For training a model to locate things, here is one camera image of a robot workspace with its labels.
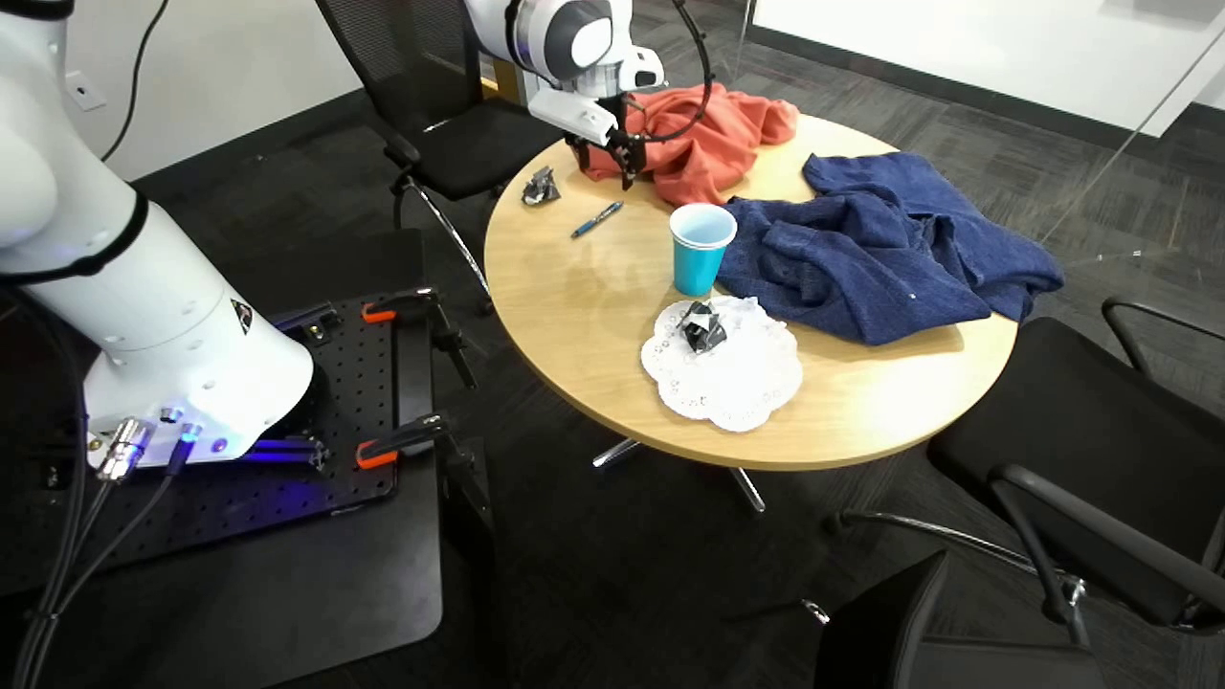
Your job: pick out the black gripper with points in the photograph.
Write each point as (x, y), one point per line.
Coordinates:
(627, 123)

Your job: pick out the blue pen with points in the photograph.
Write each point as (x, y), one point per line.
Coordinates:
(596, 218)

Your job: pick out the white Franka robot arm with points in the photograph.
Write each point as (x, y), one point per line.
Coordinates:
(128, 279)

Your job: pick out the blue plastic cup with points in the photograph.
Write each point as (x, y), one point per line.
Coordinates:
(698, 267)

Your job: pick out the orange cloth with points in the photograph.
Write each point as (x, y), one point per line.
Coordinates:
(713, 140)

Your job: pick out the grey crumpled wrapper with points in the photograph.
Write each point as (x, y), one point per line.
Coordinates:
(540, 187)

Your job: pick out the black mesh office chair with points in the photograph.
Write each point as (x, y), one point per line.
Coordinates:
(1084, 421)
(882, 632)
(472, 140)

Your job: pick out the black crumpled wrapper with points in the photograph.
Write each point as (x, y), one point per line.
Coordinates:
(703, 330)

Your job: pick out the white paper doily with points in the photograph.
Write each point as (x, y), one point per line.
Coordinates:
(749, 378)

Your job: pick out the dark blue cloth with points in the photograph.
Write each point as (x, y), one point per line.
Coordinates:
(882, 255)

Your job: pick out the black orange bar clamp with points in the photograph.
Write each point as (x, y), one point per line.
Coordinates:
(405, 440)
(409, 312)

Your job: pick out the chrome table legs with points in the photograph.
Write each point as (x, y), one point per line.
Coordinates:
(749, 488)

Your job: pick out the black perforated mounting board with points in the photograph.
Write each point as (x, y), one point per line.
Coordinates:
(347, 382)

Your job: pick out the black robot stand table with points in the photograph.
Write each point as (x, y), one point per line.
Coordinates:
(255, 626)

